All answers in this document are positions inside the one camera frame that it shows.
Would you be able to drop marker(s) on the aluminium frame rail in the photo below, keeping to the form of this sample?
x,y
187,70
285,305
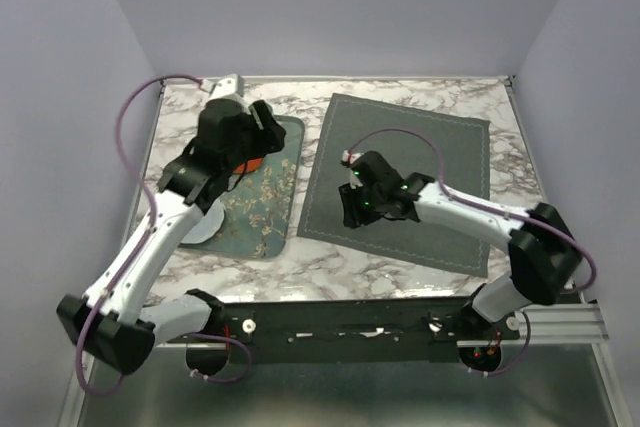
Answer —
x,y
561,324

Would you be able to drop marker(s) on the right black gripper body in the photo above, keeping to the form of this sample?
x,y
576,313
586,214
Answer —
x,y
363,206

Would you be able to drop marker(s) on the green floral tray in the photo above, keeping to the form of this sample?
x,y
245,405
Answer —
x,y
258,211

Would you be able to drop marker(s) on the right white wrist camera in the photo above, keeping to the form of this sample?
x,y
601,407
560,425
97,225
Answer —
x,y
348,158

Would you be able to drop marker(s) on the white scalloped plate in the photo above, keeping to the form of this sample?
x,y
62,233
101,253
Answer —
x,y
207,227

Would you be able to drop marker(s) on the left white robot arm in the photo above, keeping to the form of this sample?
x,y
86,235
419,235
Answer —
x,y
109,320

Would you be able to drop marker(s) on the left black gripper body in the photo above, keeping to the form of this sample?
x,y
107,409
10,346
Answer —
x,y
259,142

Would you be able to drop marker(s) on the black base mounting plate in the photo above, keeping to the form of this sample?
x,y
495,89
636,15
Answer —
x,y
348,331

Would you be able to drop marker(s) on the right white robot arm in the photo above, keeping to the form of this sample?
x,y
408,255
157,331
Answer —
x,y
542,253

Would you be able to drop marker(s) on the red saucer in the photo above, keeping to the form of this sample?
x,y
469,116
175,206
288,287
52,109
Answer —
x,y
249,166

